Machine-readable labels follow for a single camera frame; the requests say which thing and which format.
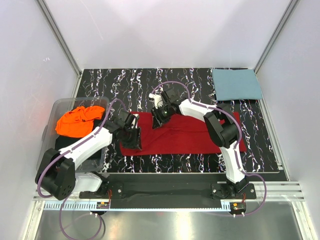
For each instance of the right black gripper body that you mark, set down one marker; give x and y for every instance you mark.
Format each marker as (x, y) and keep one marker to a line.
(162, 114)

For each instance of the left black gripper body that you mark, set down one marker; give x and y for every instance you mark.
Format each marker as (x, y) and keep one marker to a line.
(131, 139)

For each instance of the red t-shirt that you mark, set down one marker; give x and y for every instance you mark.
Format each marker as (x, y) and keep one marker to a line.
(181, 135)

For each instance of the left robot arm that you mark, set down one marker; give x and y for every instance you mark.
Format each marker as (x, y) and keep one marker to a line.
(57, 173)

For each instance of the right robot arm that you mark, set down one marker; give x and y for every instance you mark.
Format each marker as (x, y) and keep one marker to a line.
(223, 129)

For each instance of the orange t-shirt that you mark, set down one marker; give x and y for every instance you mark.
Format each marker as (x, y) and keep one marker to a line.
(79, 122)

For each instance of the folded blue t-shirt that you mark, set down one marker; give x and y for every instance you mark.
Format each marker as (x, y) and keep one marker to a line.
(240, 84)

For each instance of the black t-shirt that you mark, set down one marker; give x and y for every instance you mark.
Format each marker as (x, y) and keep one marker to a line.
(65, 141)

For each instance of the left small circuit board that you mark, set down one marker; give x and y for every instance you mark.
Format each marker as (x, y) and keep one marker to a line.
(103, 205)

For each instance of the small circuit board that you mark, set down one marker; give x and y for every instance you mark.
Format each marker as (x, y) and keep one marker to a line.
(103, 205)
(239, 206)

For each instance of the right small circuit board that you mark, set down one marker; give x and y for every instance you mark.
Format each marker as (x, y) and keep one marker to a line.
(239, 206)

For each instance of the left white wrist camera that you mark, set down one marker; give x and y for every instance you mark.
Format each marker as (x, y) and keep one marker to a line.
(135, 121)

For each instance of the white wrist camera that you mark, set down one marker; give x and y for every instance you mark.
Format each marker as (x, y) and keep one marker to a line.
(156, 99)
(135, 121)

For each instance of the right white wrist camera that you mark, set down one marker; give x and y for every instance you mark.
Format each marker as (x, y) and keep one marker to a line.
(156, 99)

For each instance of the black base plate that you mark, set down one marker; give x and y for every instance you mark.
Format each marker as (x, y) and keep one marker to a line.
(190, 190)

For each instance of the grey slotted cable duct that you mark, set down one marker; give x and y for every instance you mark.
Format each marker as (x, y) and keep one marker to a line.
(85, 205)

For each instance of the left aluminium frame post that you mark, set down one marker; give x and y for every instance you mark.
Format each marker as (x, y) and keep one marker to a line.
(44, 8)

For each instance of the aluminium frame post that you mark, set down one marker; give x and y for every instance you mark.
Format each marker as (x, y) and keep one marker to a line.
(44, 8)
(276, 33)

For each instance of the right aluminium frame post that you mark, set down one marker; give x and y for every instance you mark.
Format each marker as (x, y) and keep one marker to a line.
(276, 33)

